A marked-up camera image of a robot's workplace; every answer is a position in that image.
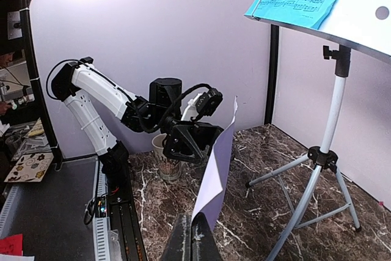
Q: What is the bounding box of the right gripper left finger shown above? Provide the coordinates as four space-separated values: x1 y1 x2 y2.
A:
160 214 192 261

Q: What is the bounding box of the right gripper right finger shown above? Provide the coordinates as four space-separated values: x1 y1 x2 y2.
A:
191 213 222 261

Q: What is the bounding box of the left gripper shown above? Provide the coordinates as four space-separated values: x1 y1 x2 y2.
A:
162 117 223 163

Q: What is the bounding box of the purple sheet music page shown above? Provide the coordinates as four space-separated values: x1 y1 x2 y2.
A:
192 100 238 230

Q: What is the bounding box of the grey folding music stand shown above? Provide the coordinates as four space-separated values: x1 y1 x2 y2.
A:
243 0 391 261

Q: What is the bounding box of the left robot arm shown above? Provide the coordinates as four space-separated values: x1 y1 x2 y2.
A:
45 57 223 188

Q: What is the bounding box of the cream printed mug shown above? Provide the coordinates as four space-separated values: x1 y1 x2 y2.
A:
152 134 182 182

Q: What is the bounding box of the background clutter shelf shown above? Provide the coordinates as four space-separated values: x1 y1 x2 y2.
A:
0 0 59 261

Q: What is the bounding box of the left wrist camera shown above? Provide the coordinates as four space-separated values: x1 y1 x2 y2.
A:
181 88 223 122

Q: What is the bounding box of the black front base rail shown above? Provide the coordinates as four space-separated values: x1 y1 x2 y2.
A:
102 151 147 260

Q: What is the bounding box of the grey slotted cable duct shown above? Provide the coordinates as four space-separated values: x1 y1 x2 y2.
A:
92 158 122 261

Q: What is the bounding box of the left black frame post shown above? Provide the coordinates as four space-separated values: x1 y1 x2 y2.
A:
264 24 279 124

